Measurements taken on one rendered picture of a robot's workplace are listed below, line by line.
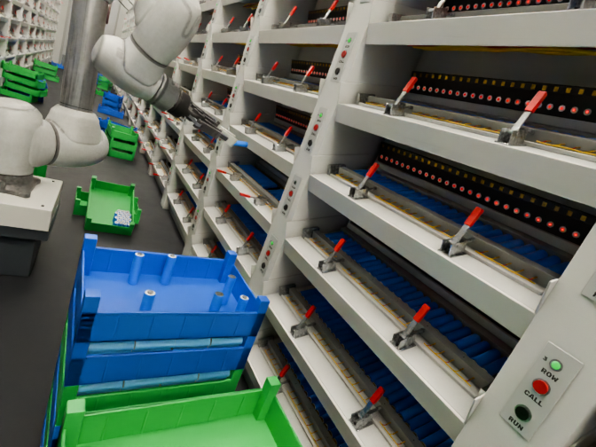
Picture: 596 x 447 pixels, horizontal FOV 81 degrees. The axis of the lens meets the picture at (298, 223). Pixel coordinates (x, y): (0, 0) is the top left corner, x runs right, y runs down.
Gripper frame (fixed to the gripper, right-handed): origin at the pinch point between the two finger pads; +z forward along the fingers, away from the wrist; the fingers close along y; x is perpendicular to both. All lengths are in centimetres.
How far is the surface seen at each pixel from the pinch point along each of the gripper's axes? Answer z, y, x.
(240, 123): 21.6, 32.9, 1.8
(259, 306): -12, -67, 3
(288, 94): 5.9, -1.2, -23.4
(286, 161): 8.6, -19.8, -10.2
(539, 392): -4, -98, -26
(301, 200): 8.7, -35.7, -8.1
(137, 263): -27, -51, 15
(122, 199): 17, 59, 80
